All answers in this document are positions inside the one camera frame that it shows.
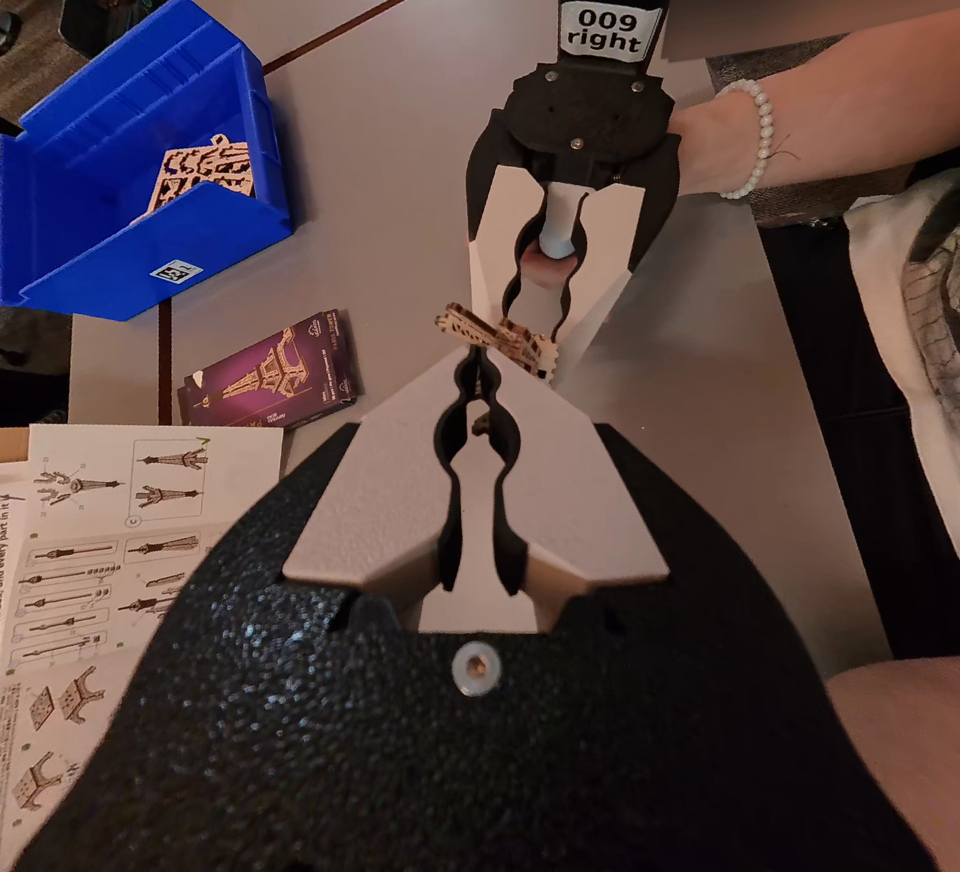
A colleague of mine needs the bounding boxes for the person's left forearm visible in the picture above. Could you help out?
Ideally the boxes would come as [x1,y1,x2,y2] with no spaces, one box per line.
[823,658,960,872]

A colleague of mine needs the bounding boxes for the wooden Eiffel tower model piece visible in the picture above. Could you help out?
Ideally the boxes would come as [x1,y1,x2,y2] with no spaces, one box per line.
[491,317,564,385]

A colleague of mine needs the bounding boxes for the white pearl bracelet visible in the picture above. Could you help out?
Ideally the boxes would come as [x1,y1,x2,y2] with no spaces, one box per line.
[714,78,776,201]

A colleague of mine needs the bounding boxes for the white printed shirt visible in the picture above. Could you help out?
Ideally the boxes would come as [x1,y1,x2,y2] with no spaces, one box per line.
[843,163,960,475]

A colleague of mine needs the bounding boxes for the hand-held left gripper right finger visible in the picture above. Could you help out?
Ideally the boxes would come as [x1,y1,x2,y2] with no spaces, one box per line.
[471,350,671,634]

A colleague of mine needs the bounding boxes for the tower assembly leaflet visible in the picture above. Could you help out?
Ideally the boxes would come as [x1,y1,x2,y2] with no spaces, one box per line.
[0,424,285,850]

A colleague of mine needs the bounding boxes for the wooden puzzle sheet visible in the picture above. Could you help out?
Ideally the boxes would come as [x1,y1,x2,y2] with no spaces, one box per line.
[131,134,256,228]

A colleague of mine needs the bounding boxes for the purple tower kit box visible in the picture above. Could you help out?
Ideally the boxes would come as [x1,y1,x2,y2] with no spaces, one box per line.
[177,309,360,430]

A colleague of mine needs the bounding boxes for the person's right forearm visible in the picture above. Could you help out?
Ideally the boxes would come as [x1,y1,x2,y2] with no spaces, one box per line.
[723,30,960,201]

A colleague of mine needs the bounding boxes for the blue plastic bin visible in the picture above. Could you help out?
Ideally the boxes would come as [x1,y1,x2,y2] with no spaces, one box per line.
[0,0,294,321]

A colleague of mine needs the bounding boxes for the person's dark clothing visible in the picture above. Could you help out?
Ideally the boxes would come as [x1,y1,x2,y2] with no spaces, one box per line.
[757,223,960,663]

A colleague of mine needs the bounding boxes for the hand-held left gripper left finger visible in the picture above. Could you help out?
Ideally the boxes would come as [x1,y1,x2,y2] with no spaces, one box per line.
[282,345,483,634]

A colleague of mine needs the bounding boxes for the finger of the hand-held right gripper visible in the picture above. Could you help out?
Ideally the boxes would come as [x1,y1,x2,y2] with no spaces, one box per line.
[551,185,650,366]
[468,163,549,329]

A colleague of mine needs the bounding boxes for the grey desk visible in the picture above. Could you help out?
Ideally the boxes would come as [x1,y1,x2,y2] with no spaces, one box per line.
[69,0,894,678]

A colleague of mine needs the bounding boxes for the wooden tower leg piece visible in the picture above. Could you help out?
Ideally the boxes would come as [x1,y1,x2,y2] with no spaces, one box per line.
[435,302,502,438]

